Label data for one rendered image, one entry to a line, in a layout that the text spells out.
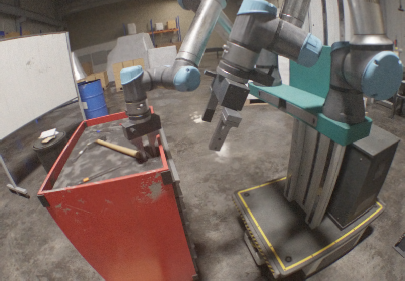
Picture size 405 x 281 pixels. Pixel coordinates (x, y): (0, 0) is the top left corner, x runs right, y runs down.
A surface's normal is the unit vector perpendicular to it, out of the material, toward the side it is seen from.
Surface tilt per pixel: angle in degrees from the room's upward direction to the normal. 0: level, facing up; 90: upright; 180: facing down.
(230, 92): 98
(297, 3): 89
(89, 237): 90
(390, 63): 97
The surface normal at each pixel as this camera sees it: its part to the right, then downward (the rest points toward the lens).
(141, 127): 0.63, 0.26
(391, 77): -0.14, 0.54
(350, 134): 0.24, 0.38
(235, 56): -0.40, 0.32
